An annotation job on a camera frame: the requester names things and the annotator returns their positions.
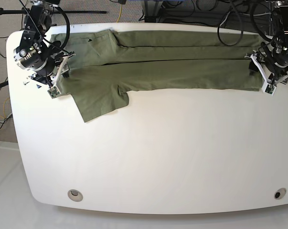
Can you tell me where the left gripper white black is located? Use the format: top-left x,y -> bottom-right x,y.
245,51 -> 288,89

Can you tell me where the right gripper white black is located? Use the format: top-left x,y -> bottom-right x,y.
23,51 -> 75,88

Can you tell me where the olive green T-shirt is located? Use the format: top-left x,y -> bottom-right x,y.
57,30 -> 263,122

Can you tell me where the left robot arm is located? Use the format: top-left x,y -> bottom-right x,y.
248,0 -> 288,95

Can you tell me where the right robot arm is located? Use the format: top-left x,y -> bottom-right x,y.
14,0 -> 75,88

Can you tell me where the black tripod stand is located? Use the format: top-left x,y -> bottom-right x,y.
0,0 -> 107,29

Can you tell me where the left table grommet hole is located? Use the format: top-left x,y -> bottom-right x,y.
67,189 -> 83,202

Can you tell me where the table grommet hole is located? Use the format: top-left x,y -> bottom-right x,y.
67,189 -> 83,202
274,188 -> 287,199

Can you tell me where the right table grommet hole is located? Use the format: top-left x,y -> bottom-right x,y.
274,188 -> 287,199

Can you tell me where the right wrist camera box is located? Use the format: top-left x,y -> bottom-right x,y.
47,86 -> 61,99

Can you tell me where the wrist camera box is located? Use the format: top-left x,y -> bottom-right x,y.
47,86 -> 61,99
262,82 -> 277,96

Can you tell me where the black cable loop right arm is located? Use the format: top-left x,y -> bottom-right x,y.
42,3 -> 71,52

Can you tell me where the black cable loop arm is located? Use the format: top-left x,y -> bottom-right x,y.
217,0 -> 278,46
42,3 -> 71,52

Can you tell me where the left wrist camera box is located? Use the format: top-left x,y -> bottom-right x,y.
262,82 -> 277,96

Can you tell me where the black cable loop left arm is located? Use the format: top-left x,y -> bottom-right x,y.
217,0 -> 278,46

